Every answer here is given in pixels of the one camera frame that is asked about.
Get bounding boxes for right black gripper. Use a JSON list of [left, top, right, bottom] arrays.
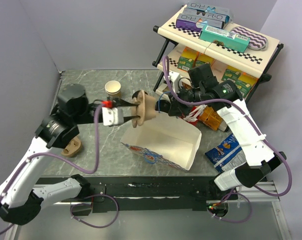
[[168, 84, 204, 118]]

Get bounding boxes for cardboard cup carrier tray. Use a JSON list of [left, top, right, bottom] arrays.
[[130, 95, 157, 128]]

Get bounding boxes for paper takeout bag blue handles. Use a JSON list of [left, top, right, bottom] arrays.
[[120, 111, 202, 171]]

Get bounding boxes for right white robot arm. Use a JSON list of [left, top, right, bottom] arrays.
[[162, 56, 292, 199]]

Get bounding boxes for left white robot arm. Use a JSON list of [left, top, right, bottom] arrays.
[[0, 84, 136, 226]]

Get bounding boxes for stack of black cup lids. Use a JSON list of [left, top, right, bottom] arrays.
[[155, 99, 171, 113]]

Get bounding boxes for red cup with stirrers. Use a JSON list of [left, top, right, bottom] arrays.
[[182, 104, 207, 126]]

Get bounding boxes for stack of brown paper cups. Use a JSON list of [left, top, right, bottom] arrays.
[[104, 80, 122, 98]]

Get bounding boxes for green yellow box far left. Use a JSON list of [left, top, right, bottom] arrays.
[[177, 46, 199, 72]]

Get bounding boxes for green yellow box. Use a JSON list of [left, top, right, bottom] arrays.
[[177, 46, 199, 72], [221, 67, 242, 82], [235, 72, 258, 99], [194, 53, 215, 67]]

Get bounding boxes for two tier checkered shelf rack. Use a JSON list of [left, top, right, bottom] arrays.
[[152, 5, 284, 103]]

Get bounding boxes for blue snack bag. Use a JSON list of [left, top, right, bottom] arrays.
[[205, 133, 246, 173]]

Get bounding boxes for green yellow box far right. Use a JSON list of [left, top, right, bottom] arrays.
[[235, 72, 258, 99]]

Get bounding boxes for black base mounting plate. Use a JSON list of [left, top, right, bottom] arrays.
[[35, 176, 238, 214]]

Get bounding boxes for purple R&O box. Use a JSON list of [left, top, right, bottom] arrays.
[[175, 13, 204, 32]]

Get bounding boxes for teal long box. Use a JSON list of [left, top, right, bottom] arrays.
[[199, 24, 250, 53]]

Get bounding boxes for dark grey R&O box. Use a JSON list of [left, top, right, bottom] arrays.
[[182, 7, 234, 29]]

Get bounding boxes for purple wavy pouch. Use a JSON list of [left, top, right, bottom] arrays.
[[230, 26, 268, 51]]

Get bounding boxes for grey R&O box top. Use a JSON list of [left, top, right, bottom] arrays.
[[186, 2, 232, 16]]

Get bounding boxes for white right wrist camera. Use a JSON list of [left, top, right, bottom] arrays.
[[168, 71, 181, 94]]

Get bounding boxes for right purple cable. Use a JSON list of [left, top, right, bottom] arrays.
[[163, 55, 293, 223]]

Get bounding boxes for aluminium rail frame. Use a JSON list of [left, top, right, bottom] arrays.
[[4, 149, 292, 240]]

